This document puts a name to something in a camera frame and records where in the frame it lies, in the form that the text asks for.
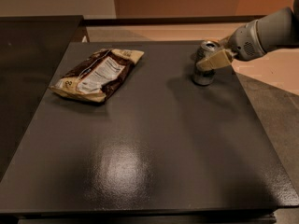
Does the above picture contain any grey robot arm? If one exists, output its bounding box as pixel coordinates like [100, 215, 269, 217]
[195, 0, 299, 73]

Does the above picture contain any brown and cream snack bag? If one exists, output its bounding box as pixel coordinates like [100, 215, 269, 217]
[50, 49, 144, 104]

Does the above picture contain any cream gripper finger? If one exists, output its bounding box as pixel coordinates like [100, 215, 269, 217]
[218, 36, 230, 48]
[195, 49, 234, 71]

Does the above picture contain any silver 7up soda can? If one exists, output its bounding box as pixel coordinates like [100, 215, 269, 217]
[192, 40, 220, 86]

